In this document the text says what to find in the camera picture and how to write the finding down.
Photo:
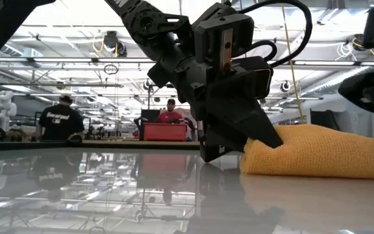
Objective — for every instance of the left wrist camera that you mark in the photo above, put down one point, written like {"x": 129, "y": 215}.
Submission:
{"x": 261, "y": 78}

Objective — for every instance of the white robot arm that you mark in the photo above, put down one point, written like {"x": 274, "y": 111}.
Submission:
{"x": 3, "y": 107}

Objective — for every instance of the red plastic bin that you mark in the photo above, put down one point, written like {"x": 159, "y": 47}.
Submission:
{"x": 165, "y": 131}

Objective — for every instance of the person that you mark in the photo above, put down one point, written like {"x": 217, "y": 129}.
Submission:
{"x": 170, "y": 113}
{"x": 60, "y": 120}

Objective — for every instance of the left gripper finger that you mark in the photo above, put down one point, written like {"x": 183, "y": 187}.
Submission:
{"x": 216, "y": 146}
{"x": 239, "y": 113}

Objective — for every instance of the orange microfiber towel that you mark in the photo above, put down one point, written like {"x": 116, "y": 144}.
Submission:
{"x": 320, "y": 152}

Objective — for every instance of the black table frame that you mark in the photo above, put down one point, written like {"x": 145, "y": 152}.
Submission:
{"x": 76, "y": 146}

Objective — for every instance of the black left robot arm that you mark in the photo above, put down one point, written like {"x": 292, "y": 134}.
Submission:
{"x": 148, "y": 26}

